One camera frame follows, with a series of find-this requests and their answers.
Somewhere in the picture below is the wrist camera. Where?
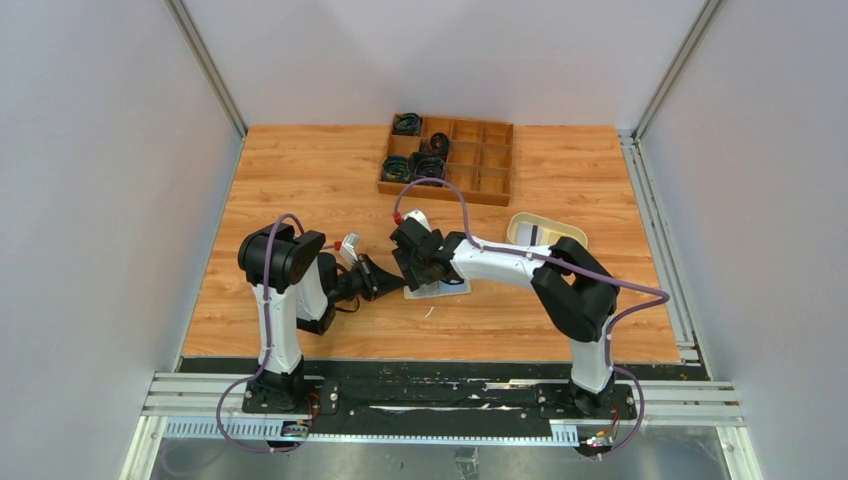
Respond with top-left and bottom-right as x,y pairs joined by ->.
392,209 -> 431,232
333,232 -> 360,266

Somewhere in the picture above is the dark coiled belt bottom-left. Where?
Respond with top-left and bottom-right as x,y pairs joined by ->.
381,155 -> 412,184

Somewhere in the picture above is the left aluminium corner post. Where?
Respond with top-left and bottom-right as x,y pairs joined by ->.
164,0 -> 248,140

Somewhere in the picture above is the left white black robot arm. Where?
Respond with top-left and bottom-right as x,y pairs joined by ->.
237,221 -> 406,412

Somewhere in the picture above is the beige plate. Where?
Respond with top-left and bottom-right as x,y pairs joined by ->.
506,212 -> 589,248

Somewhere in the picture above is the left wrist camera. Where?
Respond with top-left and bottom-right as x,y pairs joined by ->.
333,232 -> 360,266

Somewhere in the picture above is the white leather card holder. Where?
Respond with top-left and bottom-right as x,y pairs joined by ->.
403,280 -> 472,300

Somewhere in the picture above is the black coiled belt top-left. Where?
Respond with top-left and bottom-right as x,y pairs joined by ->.
392,112 -> 423,137

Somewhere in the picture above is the aluminium frame rail front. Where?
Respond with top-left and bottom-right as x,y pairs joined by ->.
122,373 -> 762,479

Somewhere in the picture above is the white card with stripe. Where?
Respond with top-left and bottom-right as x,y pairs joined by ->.
523,224 -> 544,246

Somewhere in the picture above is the right side aluminium rail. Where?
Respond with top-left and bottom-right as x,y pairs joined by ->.
617,130 -> 711,380

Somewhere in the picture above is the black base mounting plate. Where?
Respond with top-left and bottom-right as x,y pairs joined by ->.
178,357 -> 710,439

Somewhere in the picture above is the black coiled belt bottom-middle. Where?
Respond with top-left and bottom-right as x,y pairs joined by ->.
410,152 -> 446,180

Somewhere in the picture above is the black coiled belt middle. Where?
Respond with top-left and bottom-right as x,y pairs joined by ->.
427,132 -> 450,157

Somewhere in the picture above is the aluminium corner post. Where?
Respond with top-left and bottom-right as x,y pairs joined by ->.
631,0 -> 725,143
164,0 -> 248,140

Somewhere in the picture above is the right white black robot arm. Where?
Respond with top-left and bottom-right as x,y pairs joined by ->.
390,214 -> 620,412

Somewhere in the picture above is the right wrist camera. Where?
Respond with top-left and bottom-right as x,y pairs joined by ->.
392,209 -> 431,232

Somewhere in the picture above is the right aluminium corner post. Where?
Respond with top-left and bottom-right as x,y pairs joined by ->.
631,0 -> 725,143

